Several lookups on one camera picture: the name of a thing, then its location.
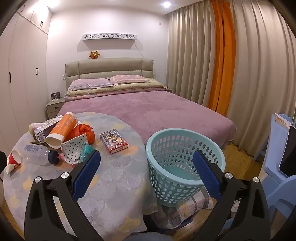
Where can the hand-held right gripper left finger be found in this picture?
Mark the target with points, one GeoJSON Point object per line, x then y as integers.
{"type": "Point", "coordinates": [86, 171]}

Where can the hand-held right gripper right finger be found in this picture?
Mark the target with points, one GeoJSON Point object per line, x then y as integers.
{"type": "Point", "coordinates": [204, 169]}

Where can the white dotted cloth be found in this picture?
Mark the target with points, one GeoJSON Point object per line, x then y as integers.
{"type": "Point", "coordinates": [74, 149]}

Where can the teal plastic mesh basket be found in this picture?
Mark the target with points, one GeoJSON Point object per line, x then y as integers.
{"type": "Point", "coordinates": [161, 148]}

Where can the orange and white bottle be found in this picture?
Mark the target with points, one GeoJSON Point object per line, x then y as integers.
{"type": "Point", "coordinates": [62, 128]}

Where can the teal wrapper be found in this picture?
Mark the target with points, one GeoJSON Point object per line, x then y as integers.
{"type": "Point", "coordinates": [87, 150]}

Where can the orange plastic bag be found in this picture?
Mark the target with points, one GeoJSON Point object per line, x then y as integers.
{"type": "Point", "coordinates": [81, 132]}

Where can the red playing card box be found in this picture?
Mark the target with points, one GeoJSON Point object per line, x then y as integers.
{"type": "Point", "coordinates": [113, 141]}

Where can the plaid cushioned stool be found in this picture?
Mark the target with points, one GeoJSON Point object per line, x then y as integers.
{"type": "Point", "coordinates": [185, 213]}

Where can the clear plastic bottle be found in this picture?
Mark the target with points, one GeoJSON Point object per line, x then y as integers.
{"type": "Point", "coordinates": [37, 155]}

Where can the white and purple carton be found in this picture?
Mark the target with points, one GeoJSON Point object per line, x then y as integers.
{"type": "Point", "coordinates": [41, 134]}

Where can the beige nightstand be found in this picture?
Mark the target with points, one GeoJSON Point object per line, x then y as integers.
{"type": "Point", "coordinates": [54, 107]}

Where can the blue plastic chair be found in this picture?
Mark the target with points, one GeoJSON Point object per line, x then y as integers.
{"type": "Point", "coordinates": [275, 150]}

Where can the red paper cup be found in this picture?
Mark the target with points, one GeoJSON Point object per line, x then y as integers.
{"type": "Point", "coordinates": [14, 161]}

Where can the purple bed blanket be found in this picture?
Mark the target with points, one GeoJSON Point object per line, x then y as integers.
{"type": "Point", "coordinates": [150, 109]}

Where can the beige folded quilt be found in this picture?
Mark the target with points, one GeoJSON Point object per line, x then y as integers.
{"type": "Point", "coordinates": [104, 91]}

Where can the black tablet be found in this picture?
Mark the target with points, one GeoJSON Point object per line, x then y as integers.
{"type": "Point", "coordinates": [289, 153]}

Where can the purple patterned pillow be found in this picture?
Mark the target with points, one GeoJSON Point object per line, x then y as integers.
{"type": "Point", "coordinates": [90, 83]}

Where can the orange curtain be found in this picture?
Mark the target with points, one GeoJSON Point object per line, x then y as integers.
{"type": "Point", "coordinates": [220, 69]}

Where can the pink patterned pillow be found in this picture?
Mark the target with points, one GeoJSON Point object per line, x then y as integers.
{"type": "Point", "coordinates": [129, 79]}

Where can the beige padded headboard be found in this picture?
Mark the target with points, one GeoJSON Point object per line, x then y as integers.
{"type": "Point", "coordinates": [104, 68]}

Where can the beige curtain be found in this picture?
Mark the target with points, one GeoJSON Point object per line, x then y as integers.
{"type": "Point", "coordinates": [189, 58]}
{"type": "Point", "coordinates": [261, 81]}

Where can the white wardrobe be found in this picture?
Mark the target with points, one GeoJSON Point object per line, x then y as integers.
{"type": "Point", "coordinates": [23, 81]}

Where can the orange plush toy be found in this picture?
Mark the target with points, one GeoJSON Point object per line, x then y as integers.
{"type": "Point", "coordinates": [94, 55]}

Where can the ceiling spotlight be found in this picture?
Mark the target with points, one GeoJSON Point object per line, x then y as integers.
{"type": "Point", "coordinates": [166, 4]}

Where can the small dark picture frame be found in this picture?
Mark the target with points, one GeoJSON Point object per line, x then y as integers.
{"type": "Point", "coordinates": [56, 95]}

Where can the white wall shelf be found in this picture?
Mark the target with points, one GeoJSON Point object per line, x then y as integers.
{"type": "Point", "coordinates": [108, 37]}

